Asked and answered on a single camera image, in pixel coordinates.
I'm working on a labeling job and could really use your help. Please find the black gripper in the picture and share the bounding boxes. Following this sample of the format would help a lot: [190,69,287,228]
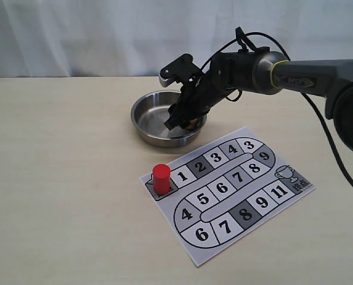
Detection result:
[164,71,231,129]

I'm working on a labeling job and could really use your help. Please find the white curtain backdrop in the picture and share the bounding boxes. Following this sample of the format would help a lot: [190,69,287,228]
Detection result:
[0,1,353,77]

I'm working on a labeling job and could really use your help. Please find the printed paper game board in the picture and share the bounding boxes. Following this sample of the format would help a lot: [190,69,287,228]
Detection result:
[140,127,315,266]

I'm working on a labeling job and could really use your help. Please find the red cylinder game piece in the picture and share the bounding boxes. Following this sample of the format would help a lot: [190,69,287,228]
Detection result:
[152,164,171,195]

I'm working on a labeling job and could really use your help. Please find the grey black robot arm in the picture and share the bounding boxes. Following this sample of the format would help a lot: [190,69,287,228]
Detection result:
[159,47,353,151]

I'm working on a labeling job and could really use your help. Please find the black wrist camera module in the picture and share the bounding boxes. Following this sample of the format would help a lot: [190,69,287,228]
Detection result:
[158,53,203,87]

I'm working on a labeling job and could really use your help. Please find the wooden die black pips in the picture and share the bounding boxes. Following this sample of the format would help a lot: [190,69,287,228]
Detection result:
[186,119,199,131]

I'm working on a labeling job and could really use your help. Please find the black cable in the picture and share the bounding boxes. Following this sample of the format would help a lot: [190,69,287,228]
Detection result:
[198,27,353,200]

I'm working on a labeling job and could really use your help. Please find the stainless steel round bowl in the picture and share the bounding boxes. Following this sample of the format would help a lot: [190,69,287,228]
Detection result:
[131,90,207,148]

